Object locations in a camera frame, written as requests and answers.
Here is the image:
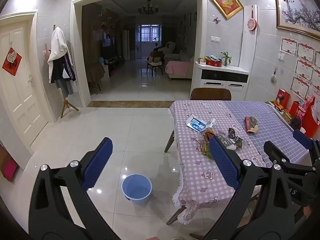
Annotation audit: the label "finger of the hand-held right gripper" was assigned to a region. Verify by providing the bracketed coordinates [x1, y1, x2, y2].
[293, 129, 320, 167]
[264, 141, 291, 166]

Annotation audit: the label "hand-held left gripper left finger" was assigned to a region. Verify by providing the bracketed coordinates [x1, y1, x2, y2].
[29, 137, 113, 240]

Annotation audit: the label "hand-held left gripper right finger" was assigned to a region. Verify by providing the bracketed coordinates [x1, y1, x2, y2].
[190, 137, 302, 240]

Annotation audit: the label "white green snack wrapper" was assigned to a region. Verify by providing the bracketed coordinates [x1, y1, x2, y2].
[216, 133, 237, 151]

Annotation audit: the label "blue plastic bucket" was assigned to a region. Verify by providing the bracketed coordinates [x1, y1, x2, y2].
[122, 174, 153, 204]

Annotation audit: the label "white blue box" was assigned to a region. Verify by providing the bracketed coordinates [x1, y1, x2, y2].
[186, 114, 217, 133]

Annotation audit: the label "red paper bags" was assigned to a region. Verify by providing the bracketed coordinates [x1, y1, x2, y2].
[289, 96, 320, 138]

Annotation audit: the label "pink checked tablecloth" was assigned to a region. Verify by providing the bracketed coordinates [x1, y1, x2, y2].
[169, 100, 267, 225]

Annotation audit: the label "purple checked tablecloth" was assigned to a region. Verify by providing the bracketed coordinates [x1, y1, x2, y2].
[224, 101, 309, 168]

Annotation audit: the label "row of packaged goods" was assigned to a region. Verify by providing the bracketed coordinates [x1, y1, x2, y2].
[266, 101, 293, 124]

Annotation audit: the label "red green snack packet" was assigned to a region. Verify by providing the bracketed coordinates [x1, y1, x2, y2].
[244, 116, 260, 133]

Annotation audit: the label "red gift box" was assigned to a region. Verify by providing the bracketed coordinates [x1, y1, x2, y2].
[275, 88, 291, 109]

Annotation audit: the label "wooden dining table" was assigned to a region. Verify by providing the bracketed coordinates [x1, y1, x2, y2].
[164, 130, 260, 238]

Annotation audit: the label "wooden coat rack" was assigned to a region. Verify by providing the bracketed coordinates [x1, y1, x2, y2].
[53, 24, 80, 119]

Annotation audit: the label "brown wooden chair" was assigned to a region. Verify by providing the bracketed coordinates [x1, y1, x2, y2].
[190, 87, 232, 101]

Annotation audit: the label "white sideboard cabinet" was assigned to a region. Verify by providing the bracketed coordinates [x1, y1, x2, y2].
[191, 61, 250, 102]

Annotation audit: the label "grey hanging garment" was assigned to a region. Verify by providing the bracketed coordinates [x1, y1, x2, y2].
[55, 79, 74, 97]

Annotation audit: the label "small brown covered table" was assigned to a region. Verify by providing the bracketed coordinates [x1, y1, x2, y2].
[86, 64, 105, 94]

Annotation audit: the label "pink fabric box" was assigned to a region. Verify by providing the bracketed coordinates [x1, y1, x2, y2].
[2, 155, 20, 182]

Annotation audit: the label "dark striped jacket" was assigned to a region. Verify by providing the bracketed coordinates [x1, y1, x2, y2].
[49, 52, 77, 83]

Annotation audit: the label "small potted plant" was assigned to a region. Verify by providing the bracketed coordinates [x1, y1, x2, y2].
[221, 51, 232, 67]

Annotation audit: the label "pink sofa blanket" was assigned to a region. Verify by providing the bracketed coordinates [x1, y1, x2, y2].
[164, 60, 190, 75]

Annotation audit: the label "white panel door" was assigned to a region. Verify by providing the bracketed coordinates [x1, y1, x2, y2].
[0, 17, 49, 148]

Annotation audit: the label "light sofa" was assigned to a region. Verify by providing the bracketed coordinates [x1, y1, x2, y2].
[164, 41, 195, 80]

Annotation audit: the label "dark wooden chair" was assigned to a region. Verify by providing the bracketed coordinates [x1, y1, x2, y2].
[146, 51, 164, 77]

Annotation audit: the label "white standing air conditioner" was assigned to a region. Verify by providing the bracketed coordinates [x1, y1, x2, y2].
[122, 29, 130, 61]

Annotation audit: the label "white jacket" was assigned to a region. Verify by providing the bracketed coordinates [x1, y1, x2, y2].
[47, 27, 73, 68]

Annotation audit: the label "gold framed blossom painting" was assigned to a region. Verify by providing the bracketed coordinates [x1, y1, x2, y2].
[274, 0, 320, 34]

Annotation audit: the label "red door decoration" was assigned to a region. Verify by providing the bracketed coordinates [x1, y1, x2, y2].
[2, 47, 22, 76]

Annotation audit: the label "barred window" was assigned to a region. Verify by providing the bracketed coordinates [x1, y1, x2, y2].
[140, 24, 159, 42]

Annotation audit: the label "gold framed red picture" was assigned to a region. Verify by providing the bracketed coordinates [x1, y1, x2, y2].
[207, 0, 244, 20]

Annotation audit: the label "dark chandelier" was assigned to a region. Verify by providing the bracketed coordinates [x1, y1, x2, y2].
[138, 0, 159, 15]

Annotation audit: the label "red round wall ornament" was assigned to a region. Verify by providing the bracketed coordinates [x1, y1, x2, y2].
[246, 10, 258, 32]

